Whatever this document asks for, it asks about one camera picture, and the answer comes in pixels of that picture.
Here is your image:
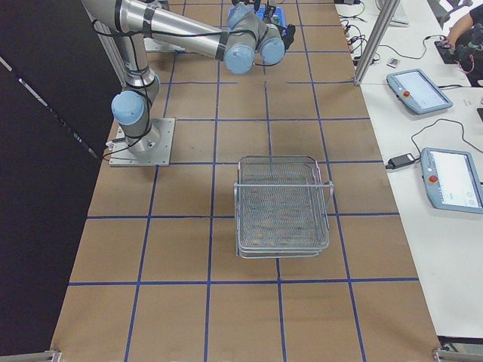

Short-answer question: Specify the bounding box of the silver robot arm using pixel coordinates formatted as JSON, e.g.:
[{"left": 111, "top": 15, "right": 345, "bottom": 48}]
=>
[{"left": 82, "top": 1, "right": 295, "bottom": 166}]

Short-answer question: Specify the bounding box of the far teach pendant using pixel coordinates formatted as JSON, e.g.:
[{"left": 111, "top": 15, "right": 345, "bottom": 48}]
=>
[{"left": 386, "top": 69, "right": 453, "bottom": 115}]

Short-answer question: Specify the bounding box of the black power adapter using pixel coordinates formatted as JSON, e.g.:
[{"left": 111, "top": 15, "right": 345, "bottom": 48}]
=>
[{"left": 386, "top": 153, "right": 416, "bottom": 170}]

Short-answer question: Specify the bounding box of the person at desk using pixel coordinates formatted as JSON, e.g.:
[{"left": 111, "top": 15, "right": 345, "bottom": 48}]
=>
[{"left": 447, "top": 5, "right": 482, "bottom": 87}]

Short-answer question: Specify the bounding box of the aluminium frame post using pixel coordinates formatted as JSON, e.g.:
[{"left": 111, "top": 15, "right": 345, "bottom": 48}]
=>
[{"left": 353, "top": 0, "right": 400, "bottom": 86}]

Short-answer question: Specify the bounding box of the blue plastic tray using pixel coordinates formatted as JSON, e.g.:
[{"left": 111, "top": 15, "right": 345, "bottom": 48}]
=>
[{"left": 256, "top": 7, "right": 287, "bottom": 27}]

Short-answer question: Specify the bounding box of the teach pendant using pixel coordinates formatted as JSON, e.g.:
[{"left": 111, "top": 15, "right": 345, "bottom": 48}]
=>
[
  {"left": 420, "top": 147, "right": 482, "bottom": 214},
  {"left": 386, "top": 69, "right": 453, "bottom": 115}
]

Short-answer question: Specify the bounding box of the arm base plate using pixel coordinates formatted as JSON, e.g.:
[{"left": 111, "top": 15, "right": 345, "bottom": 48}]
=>
[
  {"left": 108, "top": 118, "right": 176, "bottom": 167},
  {"left": 144, "top": 38, "right": 186, "bottom": 53}
]

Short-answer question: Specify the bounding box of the near teach pendant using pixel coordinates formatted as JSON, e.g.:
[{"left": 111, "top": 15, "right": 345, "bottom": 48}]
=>
[{"left": 420, "top": 147, "right": 482, "bottom": 214}]

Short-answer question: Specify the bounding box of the wire mesh shelf rack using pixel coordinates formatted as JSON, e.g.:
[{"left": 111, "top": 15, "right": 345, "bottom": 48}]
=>
[{"left": 234, "top": 155, "right": 334, "bottom": 259}]

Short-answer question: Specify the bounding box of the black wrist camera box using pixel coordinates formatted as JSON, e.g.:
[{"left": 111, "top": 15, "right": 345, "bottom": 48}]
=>
[{"left": 281, "top": 24, "right": 296, "bottom": 51}]

